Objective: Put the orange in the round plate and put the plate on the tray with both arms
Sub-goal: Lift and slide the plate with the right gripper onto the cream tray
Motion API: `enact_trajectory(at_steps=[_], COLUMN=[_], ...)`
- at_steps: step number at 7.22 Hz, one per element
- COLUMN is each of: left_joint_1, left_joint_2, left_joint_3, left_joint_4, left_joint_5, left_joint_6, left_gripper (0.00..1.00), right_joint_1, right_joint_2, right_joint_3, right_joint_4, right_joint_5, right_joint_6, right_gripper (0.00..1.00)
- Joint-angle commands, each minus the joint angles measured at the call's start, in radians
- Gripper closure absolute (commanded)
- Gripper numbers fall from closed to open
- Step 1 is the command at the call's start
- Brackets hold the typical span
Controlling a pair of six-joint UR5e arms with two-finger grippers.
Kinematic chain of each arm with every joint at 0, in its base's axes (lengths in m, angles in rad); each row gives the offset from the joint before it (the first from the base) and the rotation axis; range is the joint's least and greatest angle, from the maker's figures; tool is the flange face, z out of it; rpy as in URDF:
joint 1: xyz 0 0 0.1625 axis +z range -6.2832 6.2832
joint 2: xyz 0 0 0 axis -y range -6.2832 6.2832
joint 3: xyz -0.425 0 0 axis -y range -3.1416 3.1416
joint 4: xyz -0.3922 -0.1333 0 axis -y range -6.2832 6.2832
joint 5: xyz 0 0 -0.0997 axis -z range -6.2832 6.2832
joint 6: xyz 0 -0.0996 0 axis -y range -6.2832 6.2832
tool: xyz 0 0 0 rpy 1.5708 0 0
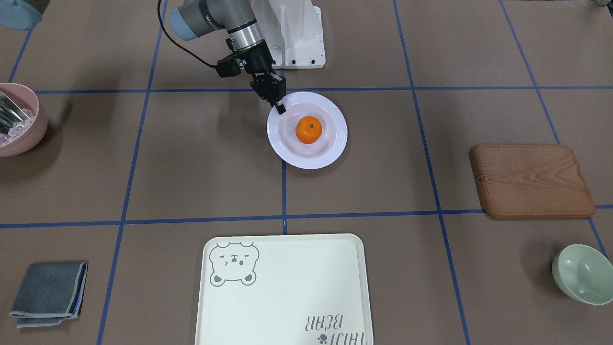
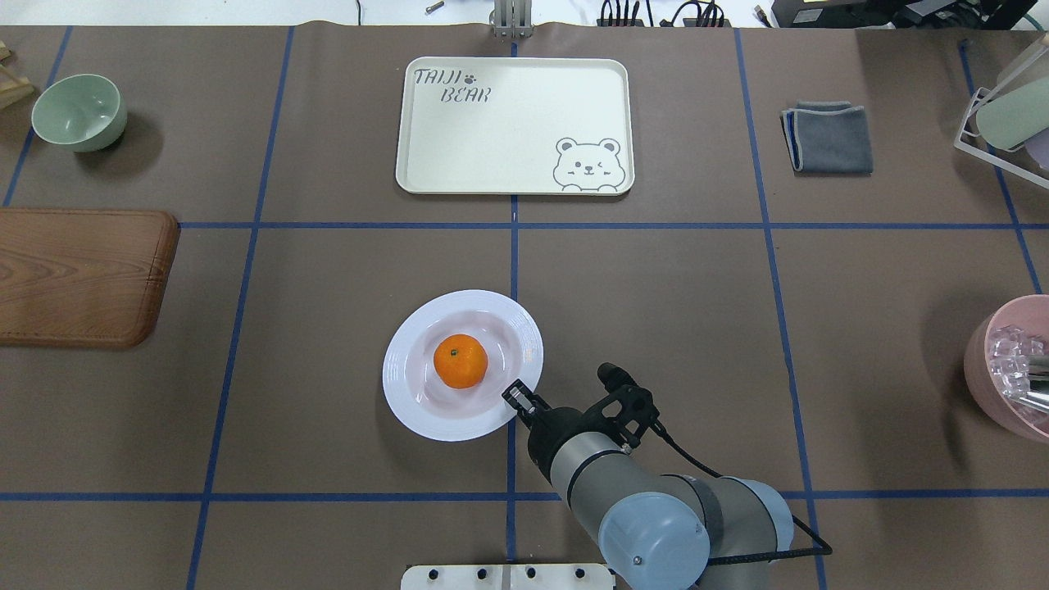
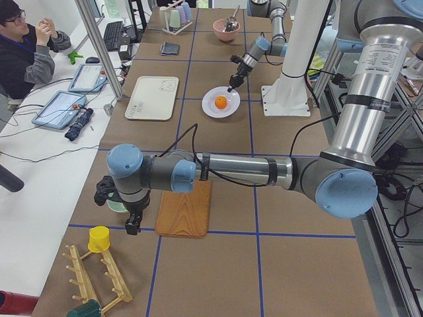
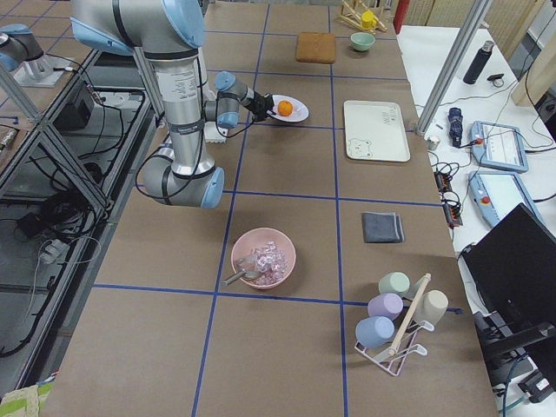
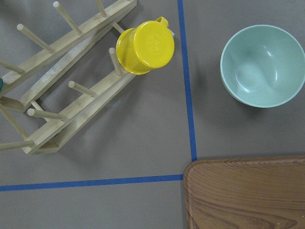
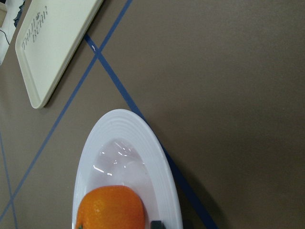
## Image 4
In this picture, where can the folded grey cloth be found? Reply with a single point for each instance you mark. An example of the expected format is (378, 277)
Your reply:
(382, 227)

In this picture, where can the brown wooden cutting board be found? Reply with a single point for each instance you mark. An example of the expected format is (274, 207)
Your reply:
(315, 47)

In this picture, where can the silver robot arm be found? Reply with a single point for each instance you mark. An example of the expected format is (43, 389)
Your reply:
(171, 34)

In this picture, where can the pink bowl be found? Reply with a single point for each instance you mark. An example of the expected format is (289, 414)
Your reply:
(259, 237)

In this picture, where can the aluminium frame post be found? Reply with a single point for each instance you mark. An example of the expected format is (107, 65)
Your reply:
(465, 35)

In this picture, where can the black water bottle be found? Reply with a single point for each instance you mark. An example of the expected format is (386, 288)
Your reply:
(478, 63)

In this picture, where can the blue cup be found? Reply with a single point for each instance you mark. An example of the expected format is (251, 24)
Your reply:
(373, 332)

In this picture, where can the mint green bowl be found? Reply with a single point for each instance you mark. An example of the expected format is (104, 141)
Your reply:
(362, 41)

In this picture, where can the teach pendant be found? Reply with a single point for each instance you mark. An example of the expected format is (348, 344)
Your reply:
(498, 146)
(496, 194)

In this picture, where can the cream bear serving tray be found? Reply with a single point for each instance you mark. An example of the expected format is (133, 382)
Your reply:
(374, 131)

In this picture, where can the clear ice cubes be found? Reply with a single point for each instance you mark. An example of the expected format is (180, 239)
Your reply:
(272, 262)

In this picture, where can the light wooden rack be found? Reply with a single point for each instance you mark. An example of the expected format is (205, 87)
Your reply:
(350, 13)

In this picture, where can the purple cup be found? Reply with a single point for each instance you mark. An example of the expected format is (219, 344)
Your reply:
(388, 305)

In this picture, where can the folded dark umbrella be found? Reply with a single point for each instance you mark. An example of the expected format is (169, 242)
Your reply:
(455, 121)

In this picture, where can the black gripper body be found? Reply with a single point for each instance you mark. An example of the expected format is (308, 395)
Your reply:
(261, 105)

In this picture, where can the lower teach pendant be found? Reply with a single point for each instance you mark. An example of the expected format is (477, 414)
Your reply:
(496, 194)

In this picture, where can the black power strip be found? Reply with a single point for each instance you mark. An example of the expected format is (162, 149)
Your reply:
(449, 199)

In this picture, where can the black laptop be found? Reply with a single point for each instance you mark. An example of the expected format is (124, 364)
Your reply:
(513, 267)

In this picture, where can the upper teach pendant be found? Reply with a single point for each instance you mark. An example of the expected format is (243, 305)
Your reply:
(498, 146)

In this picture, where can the yellow cup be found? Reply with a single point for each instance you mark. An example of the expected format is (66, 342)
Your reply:
(368, 20)

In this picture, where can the white wire cup rack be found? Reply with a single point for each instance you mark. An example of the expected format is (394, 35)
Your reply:
(392, 356)

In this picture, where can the white round plate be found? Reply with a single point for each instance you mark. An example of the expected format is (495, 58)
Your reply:
(299, 114)

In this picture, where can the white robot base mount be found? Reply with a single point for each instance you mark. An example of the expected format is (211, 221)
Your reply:
(211, 131)

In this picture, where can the beige cup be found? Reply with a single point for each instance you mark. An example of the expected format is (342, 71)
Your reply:
(432, 307)

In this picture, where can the green cup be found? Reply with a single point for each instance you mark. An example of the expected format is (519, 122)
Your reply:
(395, 283)

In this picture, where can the metal scoop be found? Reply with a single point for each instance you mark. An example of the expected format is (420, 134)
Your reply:
(246, 269)

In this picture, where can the orange mandarin fruit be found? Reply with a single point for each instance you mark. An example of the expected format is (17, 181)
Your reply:
(285, 108)

